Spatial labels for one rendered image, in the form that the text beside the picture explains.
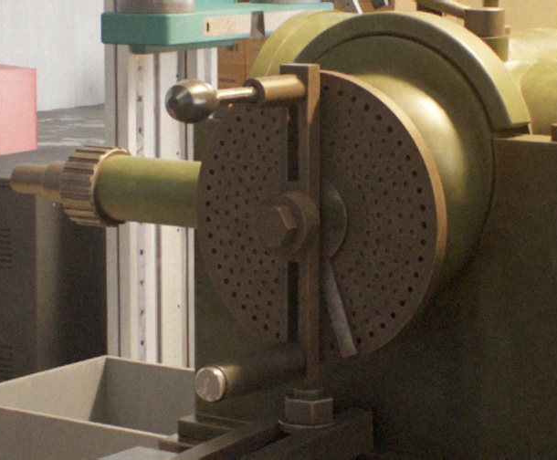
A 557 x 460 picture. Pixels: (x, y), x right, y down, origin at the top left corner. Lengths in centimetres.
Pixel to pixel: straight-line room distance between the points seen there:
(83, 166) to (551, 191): 34
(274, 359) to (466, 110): 21
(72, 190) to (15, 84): 430
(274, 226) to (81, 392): 256
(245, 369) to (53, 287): 304
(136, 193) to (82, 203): 5
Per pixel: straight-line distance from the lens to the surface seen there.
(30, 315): 427
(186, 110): 120
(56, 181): 149
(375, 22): 138
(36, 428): 345
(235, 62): 1018
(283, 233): 128
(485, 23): 141
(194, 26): 402
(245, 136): 134
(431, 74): 135
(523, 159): 133
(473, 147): 134
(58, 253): 430
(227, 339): 148
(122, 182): 144
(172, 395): 379
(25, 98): 578
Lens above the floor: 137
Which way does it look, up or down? 9 degrees down
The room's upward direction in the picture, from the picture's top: straight up
